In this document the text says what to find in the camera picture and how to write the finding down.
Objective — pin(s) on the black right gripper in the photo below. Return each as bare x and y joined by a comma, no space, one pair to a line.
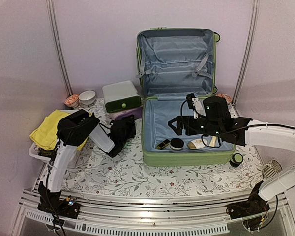
181,125

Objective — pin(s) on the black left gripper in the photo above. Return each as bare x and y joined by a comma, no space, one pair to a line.
131,123

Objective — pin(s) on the purple drawer box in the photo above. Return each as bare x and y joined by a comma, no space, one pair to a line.
137,112

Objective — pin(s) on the white green drawer box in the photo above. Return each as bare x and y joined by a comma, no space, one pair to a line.
121,96

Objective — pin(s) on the green hard-shell suitcase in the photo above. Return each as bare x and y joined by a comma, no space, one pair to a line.
173,63

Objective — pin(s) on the yellow garment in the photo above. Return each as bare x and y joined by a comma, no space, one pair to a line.
69,137

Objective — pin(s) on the white perforated plastic basket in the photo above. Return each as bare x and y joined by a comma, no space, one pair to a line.
42,153

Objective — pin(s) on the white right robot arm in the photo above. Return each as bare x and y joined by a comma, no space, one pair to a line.
212,118

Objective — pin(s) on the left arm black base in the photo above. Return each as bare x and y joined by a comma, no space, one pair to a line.
51,203

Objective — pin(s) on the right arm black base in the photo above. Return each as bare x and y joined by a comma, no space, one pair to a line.
253,205

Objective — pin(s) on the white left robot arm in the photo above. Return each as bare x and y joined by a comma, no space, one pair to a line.
86,124

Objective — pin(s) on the black lidded round jar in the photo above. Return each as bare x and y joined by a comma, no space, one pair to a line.
176,144

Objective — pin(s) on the cream round bottle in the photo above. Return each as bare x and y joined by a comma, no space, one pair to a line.
197,144

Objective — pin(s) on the small dark tube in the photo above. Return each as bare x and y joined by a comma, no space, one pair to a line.
162,145

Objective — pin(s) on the floral white table mat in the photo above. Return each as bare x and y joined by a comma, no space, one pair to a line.
128,175

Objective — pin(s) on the white ribbed round object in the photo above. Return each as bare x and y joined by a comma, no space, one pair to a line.
271,169

